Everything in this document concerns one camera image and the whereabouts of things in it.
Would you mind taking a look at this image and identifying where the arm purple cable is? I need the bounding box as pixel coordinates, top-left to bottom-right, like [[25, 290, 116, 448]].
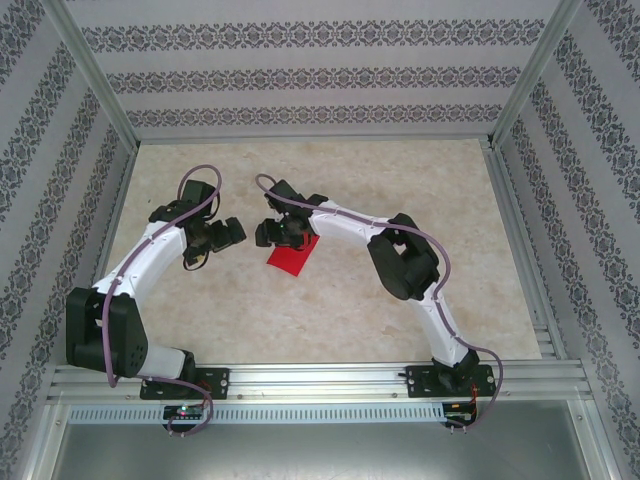
[[254, 173, 504, 436], [102, 164, 224, 439]]

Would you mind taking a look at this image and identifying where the red cloth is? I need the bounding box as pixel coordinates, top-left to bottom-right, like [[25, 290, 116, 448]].
[[264, 233, 321, 278]]

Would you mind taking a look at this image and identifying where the aluminium mounting rail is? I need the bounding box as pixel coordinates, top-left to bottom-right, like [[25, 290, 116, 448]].
[[47, 362, 594, 405]]

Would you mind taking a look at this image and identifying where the slotted cable duct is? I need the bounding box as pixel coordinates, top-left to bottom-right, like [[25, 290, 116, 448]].
[[67, 403, 446, 425]]

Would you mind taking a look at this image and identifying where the circuit board with green light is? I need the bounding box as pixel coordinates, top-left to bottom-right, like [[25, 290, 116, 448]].
[[163, 403, 207, 420]]

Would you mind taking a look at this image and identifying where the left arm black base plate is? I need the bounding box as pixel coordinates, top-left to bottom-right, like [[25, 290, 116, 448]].
[[139, 367, 232, 401]]

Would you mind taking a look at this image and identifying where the sheet metal tray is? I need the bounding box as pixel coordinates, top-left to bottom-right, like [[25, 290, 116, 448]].
[[22, 404, 621, 480]]

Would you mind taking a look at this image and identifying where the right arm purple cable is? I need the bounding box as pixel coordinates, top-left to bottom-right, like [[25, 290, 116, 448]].
[[254, 173, 504, 436]]

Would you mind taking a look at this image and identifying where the circuit board with red wires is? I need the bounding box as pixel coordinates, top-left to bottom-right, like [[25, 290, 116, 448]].
[[444, 399, 479, 424]]

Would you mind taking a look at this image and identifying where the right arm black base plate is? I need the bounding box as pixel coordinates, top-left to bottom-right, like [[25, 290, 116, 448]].
[[405, 363, 497, 400]]

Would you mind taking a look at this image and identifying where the aluminium frame post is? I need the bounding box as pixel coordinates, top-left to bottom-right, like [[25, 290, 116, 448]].
[[487, 0, 586, 149], [42, 0, 141, 149]]

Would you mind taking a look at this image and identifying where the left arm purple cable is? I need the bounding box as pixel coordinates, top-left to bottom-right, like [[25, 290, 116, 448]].
[[102, 164, 224, 439]]

